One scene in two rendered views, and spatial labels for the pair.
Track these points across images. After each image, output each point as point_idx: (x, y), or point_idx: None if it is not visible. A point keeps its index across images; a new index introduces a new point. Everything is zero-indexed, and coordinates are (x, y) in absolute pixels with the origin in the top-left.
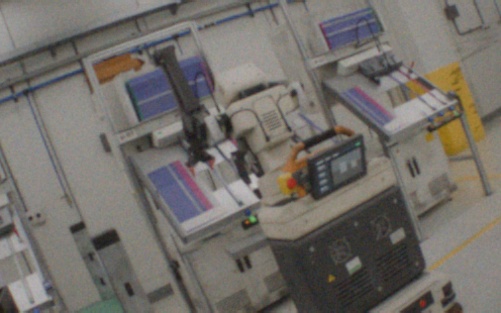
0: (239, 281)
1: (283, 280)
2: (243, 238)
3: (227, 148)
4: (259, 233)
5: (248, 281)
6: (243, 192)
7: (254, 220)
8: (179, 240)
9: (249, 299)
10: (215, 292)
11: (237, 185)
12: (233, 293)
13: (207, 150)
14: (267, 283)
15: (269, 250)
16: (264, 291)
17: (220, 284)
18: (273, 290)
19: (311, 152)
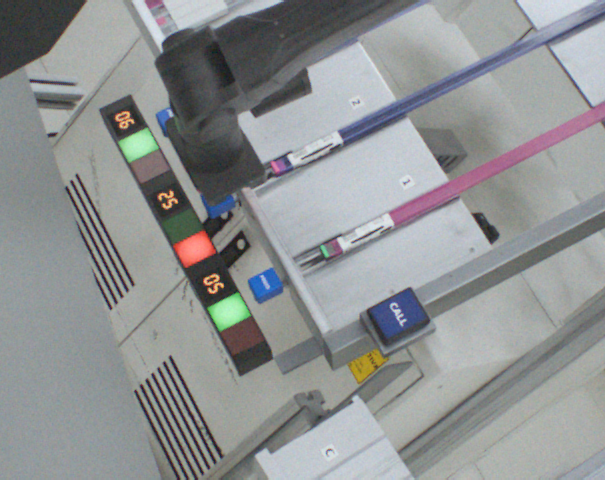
0: (148, 252)
1: (177, 450)
2: (18, 91)
3: None
4: None
5: (154, 290)
6: (305, 106)
7: (129, 153)
8: (362, 38)
9: (106, 307)
10: (106, 163)
11: (354, 81)
12: (113, 237)
13: None
14: (160, 379)
15: (263, 367)
16: (136, 370)
17: (130, 176)
18: (146, 410)
19: (566, 474)
